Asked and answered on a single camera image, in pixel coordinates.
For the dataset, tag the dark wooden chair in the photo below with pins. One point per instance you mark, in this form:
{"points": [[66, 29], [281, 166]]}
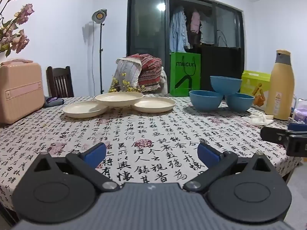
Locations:
{"points": [[60, 81]]}

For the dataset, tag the dried pink flowers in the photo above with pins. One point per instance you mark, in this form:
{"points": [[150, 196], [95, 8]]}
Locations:
{"points": [[21, 38]]}

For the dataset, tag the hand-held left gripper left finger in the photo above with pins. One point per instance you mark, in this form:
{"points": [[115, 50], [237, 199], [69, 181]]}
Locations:
{"points": [[96, 152]]}

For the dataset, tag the green paper bag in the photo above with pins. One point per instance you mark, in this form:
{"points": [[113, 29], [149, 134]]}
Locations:
{"points": [[184, 74]]}

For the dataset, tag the hanging blue shirt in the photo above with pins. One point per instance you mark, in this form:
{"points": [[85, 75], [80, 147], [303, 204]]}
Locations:
{"points": [[178, 31]]}

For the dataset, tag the red patterned blanket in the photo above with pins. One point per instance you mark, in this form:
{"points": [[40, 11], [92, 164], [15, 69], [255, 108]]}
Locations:
{"points": [[150, 71]]}

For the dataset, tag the cream plate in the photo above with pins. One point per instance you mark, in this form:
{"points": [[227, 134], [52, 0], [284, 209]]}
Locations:
{"points": [[117, 98], [84, 110], [156, 104]]}

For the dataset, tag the purple cloth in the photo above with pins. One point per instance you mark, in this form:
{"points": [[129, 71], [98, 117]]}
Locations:
{"points": [[51, 100]]}

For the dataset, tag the black paper bag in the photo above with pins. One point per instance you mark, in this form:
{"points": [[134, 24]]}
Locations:
{"points": [[220, 62]]}

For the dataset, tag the hanging white garment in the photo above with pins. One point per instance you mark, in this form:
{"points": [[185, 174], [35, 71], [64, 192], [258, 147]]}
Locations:
{"points": [[207, 32]]}

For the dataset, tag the white quilted cloth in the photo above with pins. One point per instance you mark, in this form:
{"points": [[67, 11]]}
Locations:
{"points": [[127, 69]]}

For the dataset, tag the calligraphy printed tablecloth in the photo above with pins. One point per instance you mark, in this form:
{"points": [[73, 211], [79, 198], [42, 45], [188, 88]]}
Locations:
{"points": [[144, 129]]}

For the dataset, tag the black framed glass door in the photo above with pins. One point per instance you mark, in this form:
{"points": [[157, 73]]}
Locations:
{"points": [[148, 28]]}

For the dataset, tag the white rubber glove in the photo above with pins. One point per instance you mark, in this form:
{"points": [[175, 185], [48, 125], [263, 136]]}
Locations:
{"points": [[257, 121]]}

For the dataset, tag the studio light on stand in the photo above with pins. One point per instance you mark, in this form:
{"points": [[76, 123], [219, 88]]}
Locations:
{"points": [[99, 15]]}

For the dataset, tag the yellow flower branch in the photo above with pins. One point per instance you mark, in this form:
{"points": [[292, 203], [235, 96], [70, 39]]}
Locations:
{"points": [[122, 83]]}

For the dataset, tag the yellow thermos bottle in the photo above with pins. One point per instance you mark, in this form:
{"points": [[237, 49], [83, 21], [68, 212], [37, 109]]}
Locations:
{"points": [[280, 91]]}

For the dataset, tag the blue bowl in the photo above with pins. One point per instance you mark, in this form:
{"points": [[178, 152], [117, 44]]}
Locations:
{"points": [[205, 100], [239, 103], [225, 83]]}

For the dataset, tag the pink hard case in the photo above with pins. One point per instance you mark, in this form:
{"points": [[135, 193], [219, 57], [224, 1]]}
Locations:
{"points": [[19, 91]]}

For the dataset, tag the yellow-green snack box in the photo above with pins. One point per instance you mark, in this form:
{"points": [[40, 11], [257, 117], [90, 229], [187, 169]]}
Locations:
{"points": [[254, 86]]}

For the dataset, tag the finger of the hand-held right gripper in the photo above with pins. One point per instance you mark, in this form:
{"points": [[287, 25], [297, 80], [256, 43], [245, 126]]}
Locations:
{"points": [[273, 135]]}

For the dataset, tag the beige cloth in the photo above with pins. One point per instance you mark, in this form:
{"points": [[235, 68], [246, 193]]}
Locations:
{"points": [[165, 81]]}

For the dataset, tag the purple tissue pack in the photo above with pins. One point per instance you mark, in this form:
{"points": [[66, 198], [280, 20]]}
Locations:
{"points": [[300, 116]]}

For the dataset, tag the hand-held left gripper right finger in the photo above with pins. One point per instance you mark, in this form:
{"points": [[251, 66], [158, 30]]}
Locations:
{"points": [[207, 153]]}

